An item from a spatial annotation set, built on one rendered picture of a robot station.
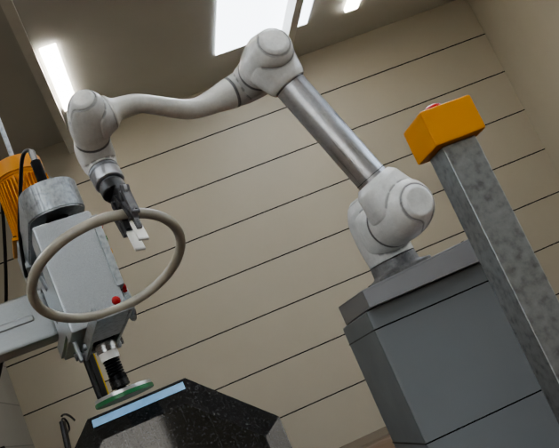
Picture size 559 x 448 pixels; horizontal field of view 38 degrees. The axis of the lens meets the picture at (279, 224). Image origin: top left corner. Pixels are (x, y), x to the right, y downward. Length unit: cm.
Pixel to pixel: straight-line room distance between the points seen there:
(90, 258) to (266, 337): 538
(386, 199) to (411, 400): 57
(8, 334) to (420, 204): 201
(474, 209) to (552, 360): 33
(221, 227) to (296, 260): 85
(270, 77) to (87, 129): 55
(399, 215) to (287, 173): 641
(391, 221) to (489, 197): 70
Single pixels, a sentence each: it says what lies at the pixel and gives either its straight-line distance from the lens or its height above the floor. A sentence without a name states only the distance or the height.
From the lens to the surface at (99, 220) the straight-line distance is 226.
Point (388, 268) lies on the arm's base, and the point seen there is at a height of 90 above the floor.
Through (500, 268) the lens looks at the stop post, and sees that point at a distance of 165.
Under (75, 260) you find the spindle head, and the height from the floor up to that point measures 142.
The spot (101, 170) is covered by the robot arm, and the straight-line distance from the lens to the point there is 235.
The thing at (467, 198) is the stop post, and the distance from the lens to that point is 166.
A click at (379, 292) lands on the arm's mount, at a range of 231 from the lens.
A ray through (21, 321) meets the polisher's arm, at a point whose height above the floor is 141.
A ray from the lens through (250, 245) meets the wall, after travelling 844.
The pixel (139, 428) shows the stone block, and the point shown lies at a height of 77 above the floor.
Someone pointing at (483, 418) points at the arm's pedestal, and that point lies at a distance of 240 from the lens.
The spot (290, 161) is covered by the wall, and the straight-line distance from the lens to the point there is 873.
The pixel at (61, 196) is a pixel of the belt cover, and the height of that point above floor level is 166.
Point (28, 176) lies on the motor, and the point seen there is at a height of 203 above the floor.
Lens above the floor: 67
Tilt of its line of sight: 11 degrees up
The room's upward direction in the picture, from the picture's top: 24 degrees counter-clockwise
